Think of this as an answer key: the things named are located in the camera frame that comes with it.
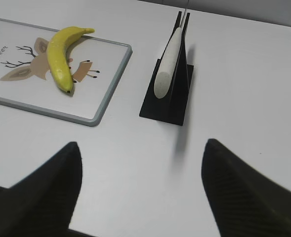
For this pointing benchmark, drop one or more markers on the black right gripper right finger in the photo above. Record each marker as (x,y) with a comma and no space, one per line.
(244,202)

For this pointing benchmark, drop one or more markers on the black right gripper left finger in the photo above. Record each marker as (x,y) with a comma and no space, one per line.
(42,204)

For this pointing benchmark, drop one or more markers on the white-handled cleaver knife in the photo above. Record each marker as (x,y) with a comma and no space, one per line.
(168,62)

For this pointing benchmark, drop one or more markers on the yellow plastic banana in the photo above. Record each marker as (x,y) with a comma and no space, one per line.
(56,55)

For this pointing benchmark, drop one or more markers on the black knife stand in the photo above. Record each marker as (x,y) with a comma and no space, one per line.
(172,107)

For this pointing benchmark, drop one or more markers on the white deer cutting board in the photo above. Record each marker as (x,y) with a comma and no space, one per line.
(26,82)

